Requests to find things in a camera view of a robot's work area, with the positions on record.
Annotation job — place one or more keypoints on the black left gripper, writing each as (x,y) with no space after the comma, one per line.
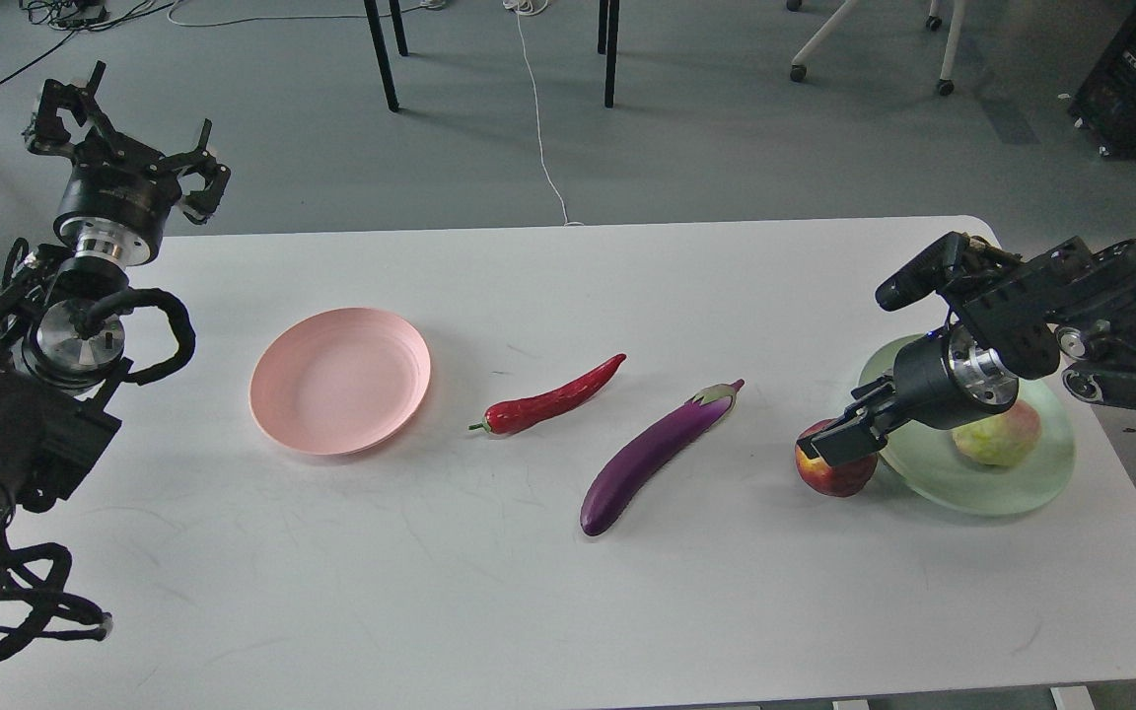
(108,202)

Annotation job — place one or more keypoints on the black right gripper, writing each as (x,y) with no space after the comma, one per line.
(943,380)

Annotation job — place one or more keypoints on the red pomegranate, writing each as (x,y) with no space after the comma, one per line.
(842,480)

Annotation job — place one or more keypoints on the green yellow guava fruit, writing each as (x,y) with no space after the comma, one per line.
(1004,439)

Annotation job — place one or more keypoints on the purple eggplant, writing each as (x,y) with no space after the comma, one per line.
(637,462)

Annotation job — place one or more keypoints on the red chili pepper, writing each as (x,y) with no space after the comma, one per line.
(507,417)

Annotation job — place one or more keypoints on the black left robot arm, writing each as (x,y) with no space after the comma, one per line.
(72,330)

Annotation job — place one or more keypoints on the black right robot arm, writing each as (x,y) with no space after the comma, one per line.
(1070,311)

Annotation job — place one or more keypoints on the green plate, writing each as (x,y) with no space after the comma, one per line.
(929,463)

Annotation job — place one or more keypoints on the black table leg left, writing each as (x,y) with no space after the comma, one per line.
(375,26)

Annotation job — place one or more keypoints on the black table leg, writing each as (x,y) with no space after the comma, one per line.
(375,26)
(607,40)

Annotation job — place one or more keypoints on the pink plate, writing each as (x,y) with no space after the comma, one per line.
(340,382)

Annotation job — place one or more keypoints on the white chair base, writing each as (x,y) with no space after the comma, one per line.
(842,39)

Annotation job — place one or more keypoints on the black table leg right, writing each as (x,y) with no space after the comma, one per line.
(607,40)

